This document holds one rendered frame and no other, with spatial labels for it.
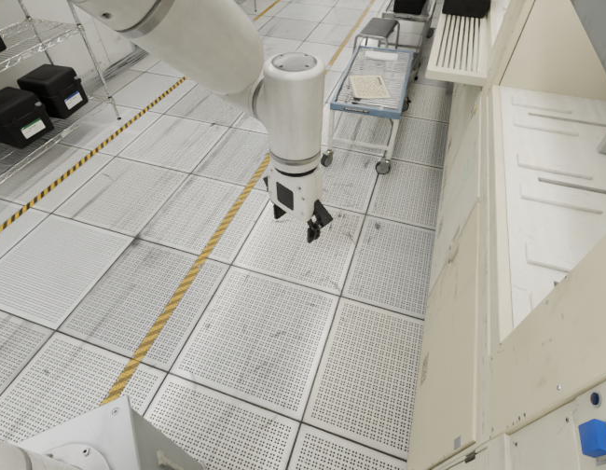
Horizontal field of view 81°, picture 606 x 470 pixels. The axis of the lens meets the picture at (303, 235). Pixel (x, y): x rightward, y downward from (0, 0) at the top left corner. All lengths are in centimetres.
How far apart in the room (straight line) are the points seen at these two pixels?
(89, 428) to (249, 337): 95
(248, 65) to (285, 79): 9
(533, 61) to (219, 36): 145
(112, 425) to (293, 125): 67
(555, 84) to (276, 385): 162
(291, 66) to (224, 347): 138
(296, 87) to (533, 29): 128
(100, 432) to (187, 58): 71
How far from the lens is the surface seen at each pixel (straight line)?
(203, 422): 162
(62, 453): 89
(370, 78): 256
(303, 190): 59
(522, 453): 70
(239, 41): 40
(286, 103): 51
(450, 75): 190
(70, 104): 313
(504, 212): 110
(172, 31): 36
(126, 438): 85
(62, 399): 187
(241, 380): 164
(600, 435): 52
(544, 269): 101
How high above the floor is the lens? 153
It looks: 49 degrees down
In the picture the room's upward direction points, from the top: straight up
